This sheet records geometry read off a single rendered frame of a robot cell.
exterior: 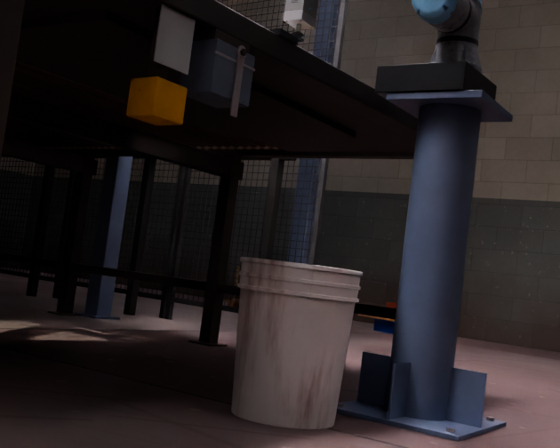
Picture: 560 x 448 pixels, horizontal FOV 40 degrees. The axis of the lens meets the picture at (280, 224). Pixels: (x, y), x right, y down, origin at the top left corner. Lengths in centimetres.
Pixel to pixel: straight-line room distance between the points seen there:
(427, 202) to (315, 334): 54
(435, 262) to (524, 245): 482
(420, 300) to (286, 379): 49
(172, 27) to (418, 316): 98
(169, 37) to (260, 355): 73
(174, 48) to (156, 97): 14
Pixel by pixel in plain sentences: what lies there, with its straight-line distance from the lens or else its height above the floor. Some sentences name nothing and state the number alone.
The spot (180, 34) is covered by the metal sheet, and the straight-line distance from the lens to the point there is 166.
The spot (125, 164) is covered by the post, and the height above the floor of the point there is 82.
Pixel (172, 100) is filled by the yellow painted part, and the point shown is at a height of 66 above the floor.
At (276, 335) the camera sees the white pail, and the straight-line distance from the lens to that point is 174.
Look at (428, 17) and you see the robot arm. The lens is 209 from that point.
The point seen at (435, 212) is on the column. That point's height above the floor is 56.
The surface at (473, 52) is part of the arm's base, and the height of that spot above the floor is 101.
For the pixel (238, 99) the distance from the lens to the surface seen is 173.
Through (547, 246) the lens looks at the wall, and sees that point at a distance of 681.
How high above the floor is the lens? 34
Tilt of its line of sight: 4 degrees up
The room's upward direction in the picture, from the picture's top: 7 degrees clockwise
